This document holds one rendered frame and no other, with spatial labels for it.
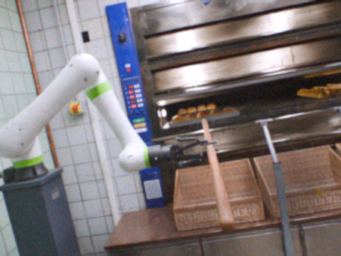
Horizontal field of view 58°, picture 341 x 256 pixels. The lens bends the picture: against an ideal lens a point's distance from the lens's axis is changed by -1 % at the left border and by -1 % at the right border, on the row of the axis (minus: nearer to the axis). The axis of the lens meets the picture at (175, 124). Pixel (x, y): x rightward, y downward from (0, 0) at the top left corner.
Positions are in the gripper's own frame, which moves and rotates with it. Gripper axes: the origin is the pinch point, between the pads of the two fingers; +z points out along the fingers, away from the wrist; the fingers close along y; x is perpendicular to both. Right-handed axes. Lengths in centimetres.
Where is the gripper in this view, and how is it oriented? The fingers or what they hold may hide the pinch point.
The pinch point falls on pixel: (209, 147)
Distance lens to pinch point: 133.2
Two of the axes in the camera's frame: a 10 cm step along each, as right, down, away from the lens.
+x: -0.6, 1.3, -9.9
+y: 1.8, 9.8, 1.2
